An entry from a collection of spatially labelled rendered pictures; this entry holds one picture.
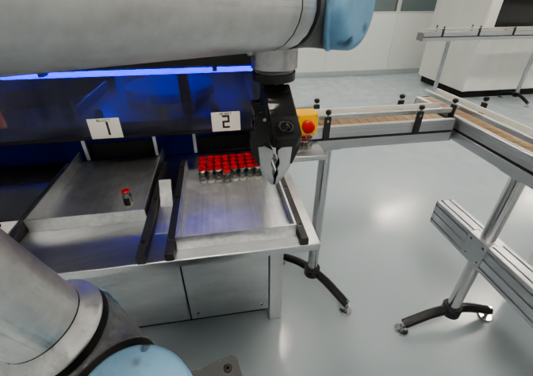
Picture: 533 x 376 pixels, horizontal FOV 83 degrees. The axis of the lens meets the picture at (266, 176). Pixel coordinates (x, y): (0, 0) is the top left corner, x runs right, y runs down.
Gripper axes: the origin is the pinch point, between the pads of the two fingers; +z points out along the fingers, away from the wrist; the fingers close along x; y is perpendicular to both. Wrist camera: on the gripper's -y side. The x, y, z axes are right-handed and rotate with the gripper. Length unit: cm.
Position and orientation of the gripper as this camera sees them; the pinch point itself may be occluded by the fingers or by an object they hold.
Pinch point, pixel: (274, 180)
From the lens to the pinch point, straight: 58.1
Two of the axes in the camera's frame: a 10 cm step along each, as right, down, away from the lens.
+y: -1.6, -5.2, 8.4
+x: -9.9, 0.8, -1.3
